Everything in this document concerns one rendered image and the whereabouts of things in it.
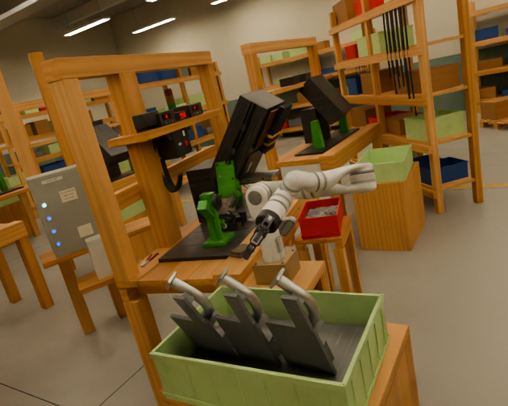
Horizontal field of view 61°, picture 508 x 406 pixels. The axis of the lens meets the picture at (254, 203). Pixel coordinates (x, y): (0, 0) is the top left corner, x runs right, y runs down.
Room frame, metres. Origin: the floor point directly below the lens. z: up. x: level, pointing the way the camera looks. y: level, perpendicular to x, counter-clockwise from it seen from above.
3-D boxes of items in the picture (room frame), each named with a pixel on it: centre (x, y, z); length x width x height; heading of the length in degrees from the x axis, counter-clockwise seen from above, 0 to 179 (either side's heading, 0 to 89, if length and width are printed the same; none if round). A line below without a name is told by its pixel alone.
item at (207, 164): (2.68, 0.22, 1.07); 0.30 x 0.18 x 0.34; 156
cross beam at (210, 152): (2.68, 0.47, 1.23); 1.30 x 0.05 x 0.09; 156
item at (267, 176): (2.56, 0.01, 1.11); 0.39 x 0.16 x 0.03; 66
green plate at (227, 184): (2.43, 0.11, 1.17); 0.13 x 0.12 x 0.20; 156
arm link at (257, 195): (1.70, -0.03, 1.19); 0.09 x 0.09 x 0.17; 66
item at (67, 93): (2.65, 0.41, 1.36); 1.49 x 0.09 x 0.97; 156
